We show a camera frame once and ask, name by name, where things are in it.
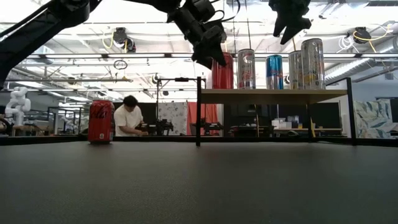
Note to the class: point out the black aluminium table frame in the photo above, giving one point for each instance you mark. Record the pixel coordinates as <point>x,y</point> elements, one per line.
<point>46,140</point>

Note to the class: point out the wooden shelf black legs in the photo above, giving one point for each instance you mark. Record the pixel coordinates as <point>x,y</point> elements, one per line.
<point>270,96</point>

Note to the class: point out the black metal stand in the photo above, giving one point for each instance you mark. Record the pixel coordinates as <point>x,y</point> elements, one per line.
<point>182,79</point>

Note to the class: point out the leaf-pattern cloth panel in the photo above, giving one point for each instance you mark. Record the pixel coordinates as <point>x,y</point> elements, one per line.
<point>373,119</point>

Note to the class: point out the floral-pattern cloth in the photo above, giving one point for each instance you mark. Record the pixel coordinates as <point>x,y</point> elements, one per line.
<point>174,113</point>

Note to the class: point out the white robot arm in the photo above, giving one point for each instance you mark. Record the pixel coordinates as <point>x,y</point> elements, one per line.
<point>18,105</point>

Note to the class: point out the Celsius Tropical Vibe can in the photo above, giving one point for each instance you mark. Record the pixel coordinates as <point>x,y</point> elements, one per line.
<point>312,65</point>

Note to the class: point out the white Celsius can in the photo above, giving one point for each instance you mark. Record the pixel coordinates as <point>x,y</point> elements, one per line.
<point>294,71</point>

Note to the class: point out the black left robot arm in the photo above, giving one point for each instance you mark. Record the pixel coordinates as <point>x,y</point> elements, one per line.
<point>37,28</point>

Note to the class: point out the red Coca-Cola Zero can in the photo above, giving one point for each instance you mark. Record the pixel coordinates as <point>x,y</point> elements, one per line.
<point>100,124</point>
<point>222,77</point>

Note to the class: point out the blue Red Bull can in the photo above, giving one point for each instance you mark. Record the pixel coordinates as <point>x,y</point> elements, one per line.
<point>274,73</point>

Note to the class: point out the orange cloth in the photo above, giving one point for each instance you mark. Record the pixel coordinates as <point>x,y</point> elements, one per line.
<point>210,112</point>

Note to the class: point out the Celsius Peach Vibe can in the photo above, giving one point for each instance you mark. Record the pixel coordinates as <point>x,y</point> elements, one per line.
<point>246,71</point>

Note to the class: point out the black background robot arm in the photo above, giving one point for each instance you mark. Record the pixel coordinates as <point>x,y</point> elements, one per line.
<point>211,127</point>
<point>158,127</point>

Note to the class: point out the person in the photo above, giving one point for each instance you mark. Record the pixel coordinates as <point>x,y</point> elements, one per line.
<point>126,119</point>

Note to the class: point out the white box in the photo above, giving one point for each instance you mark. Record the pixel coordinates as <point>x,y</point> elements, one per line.
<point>279,124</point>

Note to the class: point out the black room partition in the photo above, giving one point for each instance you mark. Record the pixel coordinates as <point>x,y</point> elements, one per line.
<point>151,109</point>

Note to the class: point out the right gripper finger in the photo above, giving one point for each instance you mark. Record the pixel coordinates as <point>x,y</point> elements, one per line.
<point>295,26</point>
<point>280,25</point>

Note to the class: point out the gray ceiling pipe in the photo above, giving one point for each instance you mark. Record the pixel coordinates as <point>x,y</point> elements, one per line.
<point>62,80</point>

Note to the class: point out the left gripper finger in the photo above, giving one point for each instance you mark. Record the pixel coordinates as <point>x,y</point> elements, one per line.
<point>205,49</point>
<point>218,40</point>

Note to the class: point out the long ceiling light bar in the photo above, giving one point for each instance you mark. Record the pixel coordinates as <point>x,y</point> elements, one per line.
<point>74,56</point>

